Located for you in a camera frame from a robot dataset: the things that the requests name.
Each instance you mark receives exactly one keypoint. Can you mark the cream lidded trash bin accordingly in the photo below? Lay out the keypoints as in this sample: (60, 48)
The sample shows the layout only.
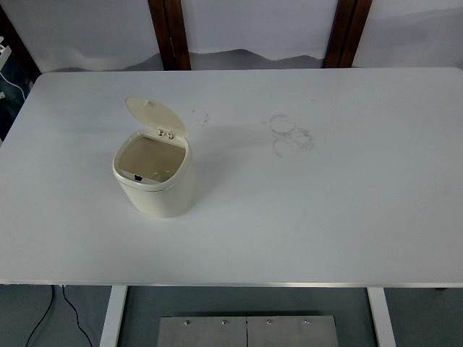
(162, 199)

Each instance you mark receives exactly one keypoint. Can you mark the grey metal plate with screws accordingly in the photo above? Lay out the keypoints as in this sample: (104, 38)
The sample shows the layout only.
(217, 334)

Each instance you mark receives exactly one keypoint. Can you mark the white table leg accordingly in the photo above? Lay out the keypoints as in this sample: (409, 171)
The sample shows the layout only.
(113, 318)
(381, 318)

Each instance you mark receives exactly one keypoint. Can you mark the dark wooden screen frame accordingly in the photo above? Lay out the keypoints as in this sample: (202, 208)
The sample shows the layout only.
(177, 36)
(343, 36)
(20, 45)

